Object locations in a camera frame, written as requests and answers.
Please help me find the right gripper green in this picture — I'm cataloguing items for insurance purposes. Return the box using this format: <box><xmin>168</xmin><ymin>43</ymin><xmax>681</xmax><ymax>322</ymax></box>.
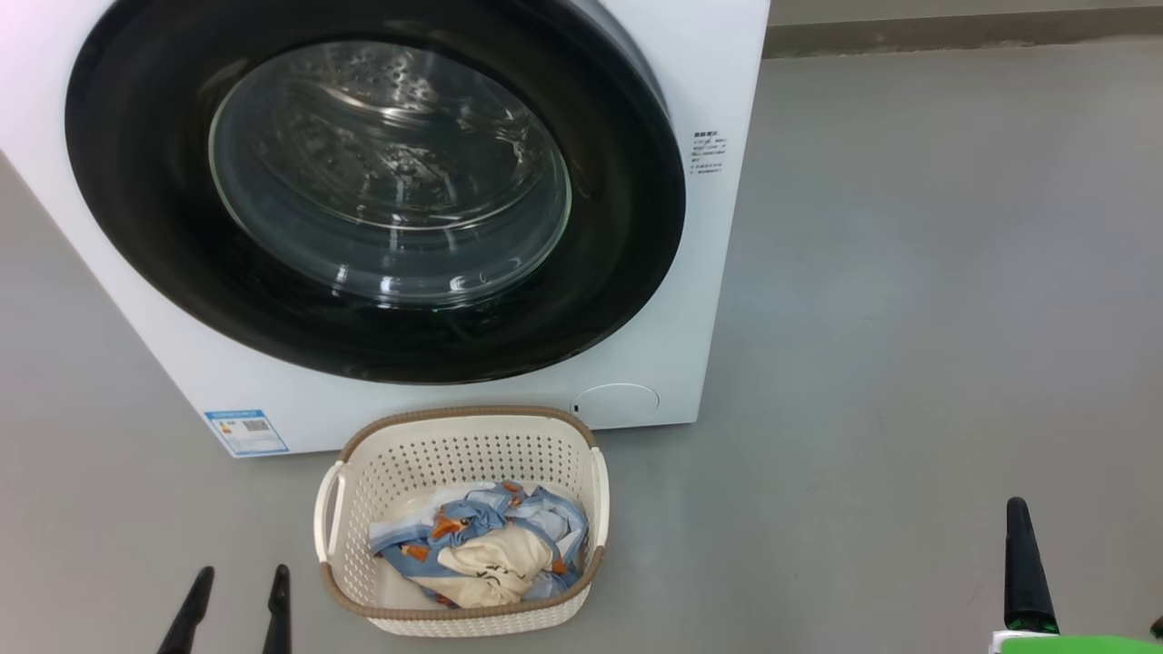
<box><xmin>989</xmin><ymin>497</ymin><xmax>1163</xmax><ymax>654</ymax></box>

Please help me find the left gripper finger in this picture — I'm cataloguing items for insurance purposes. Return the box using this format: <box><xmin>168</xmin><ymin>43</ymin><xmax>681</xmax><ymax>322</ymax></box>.
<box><xmin>264</xmin><ymin>565</ymin><xmax>293</xmax><ymax>654</ymax></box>
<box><xmin>157</xmin><ymin>567</ymin><xmax>216</xmax><ymax>654</ymax></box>

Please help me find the cream garment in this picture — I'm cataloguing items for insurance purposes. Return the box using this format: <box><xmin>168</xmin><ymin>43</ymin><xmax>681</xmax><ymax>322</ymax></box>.
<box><xmin>411</xmin><ymin>524</ymin><xmax>555</xmax><ymax>608</ymax></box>

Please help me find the blue patterned garment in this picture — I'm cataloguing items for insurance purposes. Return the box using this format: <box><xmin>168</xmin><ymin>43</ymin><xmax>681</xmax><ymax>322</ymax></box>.
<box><xmin>368</xmin><ymin>480</ymin><xmax>590</xmax><ymax>608</ymax></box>

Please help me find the black round glass washer door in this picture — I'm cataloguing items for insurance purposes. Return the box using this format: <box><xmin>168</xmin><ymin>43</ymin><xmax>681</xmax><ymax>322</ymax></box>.
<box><xmin>65</xmin><ymin>0</ymin><xmax>687</xmax><ymax>385</ymax></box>

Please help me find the cream perforated laundry basket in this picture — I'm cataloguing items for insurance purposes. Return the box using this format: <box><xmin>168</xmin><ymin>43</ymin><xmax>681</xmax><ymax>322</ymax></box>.
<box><xmin>313</xmin><ymin>406</ymin><xmax>610</xmax><ymax>637</ymax></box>

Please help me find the white front-load washing machine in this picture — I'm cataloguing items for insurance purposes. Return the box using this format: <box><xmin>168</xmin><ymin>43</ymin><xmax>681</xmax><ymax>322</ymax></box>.
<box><xmin>0</xmin><ymin>0</ymin><xmax>771</xmax><ymax>458</ymax></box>

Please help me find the blue energy label sticker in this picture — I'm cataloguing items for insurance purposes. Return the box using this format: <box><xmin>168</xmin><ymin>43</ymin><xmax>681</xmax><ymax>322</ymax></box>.
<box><xmin>204</xmin><ymin>410</ymin><xmax>290</xmax><ymax>457</ymax></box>

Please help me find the round filter cover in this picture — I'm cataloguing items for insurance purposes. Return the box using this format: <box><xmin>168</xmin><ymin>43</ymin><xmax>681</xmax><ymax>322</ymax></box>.
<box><xmin>572</xmin><ymin>382</ymin><xmax>661</xmax><ymax>428</ymax></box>

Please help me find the small printed text label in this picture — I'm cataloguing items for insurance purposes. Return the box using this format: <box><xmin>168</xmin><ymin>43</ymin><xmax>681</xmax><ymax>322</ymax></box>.
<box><xmin>691</xmin><ymin>130</ymin><xmax>729</xmax><ymax>175</ymax></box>

